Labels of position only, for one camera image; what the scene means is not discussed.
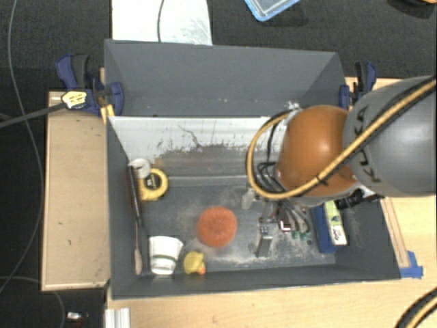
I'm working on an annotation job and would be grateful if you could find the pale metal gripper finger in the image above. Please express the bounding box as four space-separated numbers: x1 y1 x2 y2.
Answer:
253 225 274 258
241 187 257 211

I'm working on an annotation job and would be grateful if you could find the orange round sponge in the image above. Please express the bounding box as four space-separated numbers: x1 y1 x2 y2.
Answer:
197 206 238 248

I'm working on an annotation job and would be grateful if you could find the blue and white box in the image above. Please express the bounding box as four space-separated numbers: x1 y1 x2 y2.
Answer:
311 200 350 254

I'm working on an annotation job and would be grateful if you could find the yellow rubber duck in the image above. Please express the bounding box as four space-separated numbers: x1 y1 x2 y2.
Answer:
182 250 207 276

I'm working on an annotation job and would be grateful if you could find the yellow tape measure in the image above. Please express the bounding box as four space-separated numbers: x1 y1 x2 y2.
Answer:
137 167 170 203

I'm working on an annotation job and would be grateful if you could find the white cup with green stripes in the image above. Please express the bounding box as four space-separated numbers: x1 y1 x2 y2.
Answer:
147 235 184 276

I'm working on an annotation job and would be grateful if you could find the small white cup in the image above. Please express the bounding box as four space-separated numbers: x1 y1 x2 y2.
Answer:
128 158 152 180

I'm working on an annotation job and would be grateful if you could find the grey metal bin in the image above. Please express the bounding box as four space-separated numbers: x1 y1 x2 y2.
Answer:
103 38 402 301

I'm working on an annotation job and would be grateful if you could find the pale wood board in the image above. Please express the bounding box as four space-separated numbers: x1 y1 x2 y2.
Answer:
40 90 112 292

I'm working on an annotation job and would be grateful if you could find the black cylinder on white bracket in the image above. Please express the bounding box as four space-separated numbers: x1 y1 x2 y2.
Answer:
335 187 380 210

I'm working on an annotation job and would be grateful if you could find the black-handled long tool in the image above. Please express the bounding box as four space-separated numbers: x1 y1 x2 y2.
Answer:
127 165 145 276

